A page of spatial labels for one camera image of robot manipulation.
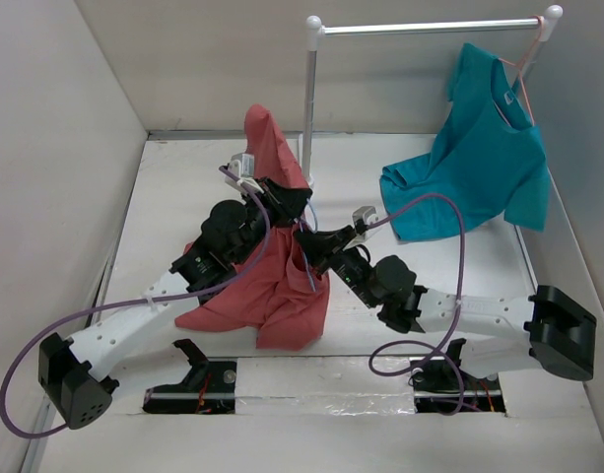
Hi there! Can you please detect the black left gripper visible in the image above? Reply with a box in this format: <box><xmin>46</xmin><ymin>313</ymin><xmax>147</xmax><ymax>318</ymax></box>
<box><xmin>231</xmin><ymin>176</ymin><xmax>309</xmax><ymax>265</ymax></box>

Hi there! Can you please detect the teal t shirt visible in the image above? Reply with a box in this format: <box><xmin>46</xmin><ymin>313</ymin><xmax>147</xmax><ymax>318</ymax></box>
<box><xmin>379</xmin><ymin>43</ymin><xmax>550</xmax><ymax>241</ymax></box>

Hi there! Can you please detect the pink wire hanger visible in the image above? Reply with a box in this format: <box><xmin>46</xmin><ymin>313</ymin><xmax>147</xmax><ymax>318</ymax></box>
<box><xmin>498</xmin><ymin>15</ymin><xmax>547</xmax><ymax>126</ymax></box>

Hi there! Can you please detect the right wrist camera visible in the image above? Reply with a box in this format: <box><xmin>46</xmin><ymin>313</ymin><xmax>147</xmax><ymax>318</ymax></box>
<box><xmin>348</xmin><ymin>205</ymin><xmax>379</xmax><ymax>247</ymax></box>

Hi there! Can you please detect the white metal clothes rack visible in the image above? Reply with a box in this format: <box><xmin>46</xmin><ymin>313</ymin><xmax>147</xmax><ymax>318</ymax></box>
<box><xmin>300</xmin><ymin>4</ymin><xmax>564</xmax><ymax>185</ymax></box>

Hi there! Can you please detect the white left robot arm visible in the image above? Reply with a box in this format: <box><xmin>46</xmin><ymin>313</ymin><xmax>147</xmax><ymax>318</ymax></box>
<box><xmin>38</xmin><ymin>178</ymin><xmax>312</xmax><ymax>430</ymax></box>

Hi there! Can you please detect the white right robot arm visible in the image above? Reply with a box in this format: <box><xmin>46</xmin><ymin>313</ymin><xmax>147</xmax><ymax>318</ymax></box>
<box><xmin>294</xmin><ymin>226</ymin><xmax>597</xmax><ymax>387</ymax></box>

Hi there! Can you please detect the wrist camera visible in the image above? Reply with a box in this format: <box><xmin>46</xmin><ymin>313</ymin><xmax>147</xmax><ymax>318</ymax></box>
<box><xmin>226</xmin><ymin>153</ymin><xmax>257</xmax><ymax>193</ymax></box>
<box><xmin>348</xmin><ymin>205</ymin><xmax>379</xmax><ymax>247</ymax></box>

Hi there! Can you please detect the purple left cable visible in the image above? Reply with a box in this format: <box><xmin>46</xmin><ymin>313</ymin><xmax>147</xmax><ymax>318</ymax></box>
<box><xmin>0</xmin><ymin>166</ymin><xmax>273</xmax><ymax>439</ymax></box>

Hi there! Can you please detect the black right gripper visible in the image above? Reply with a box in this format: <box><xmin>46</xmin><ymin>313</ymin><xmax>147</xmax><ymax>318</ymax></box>
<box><xmin>296</xmin><ymin>224</ymin><xmax>379</xmax><ymax>308</ymax></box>

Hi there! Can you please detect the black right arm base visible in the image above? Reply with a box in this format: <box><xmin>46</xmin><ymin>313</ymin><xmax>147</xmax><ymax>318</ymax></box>
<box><xmin>409</xmin><ymin>356</ymin><xmax>506</xmax><ymax>415</ymax></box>

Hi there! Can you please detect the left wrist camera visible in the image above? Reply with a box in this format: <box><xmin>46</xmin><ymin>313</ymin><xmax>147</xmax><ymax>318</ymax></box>
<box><xmin>226</xmin><ymin>153</ymin><xmax>257</xmax><ymax>193</ymax></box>

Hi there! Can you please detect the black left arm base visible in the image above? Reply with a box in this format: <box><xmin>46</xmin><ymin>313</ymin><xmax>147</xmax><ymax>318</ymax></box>
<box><xmin>142</xmin><ymin>339</ymin><xmax>237</xmax><ymax>415</ymax></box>

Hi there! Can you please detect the red t shirt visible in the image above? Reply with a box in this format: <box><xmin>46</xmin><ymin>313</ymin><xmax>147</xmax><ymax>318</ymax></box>
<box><xmin>174</xmin><ymin>104</ymin><xmax>330</xmax><ymax>351</ymax></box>

